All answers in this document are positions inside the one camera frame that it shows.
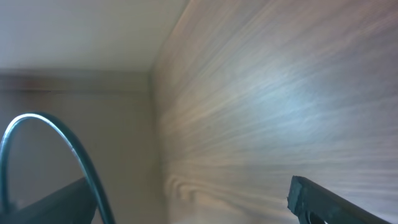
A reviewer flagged black USB-A cable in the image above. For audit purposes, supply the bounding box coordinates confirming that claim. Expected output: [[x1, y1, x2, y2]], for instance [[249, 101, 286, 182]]
[[0, 111, 116, 224]]

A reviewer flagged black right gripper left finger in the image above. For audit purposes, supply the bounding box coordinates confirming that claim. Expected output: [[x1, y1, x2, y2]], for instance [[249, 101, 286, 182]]
[[1, 178, 97, 224]]

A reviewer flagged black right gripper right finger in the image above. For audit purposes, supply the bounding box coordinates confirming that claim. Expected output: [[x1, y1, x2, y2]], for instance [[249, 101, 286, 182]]
[[287, 176, 389, 224]]

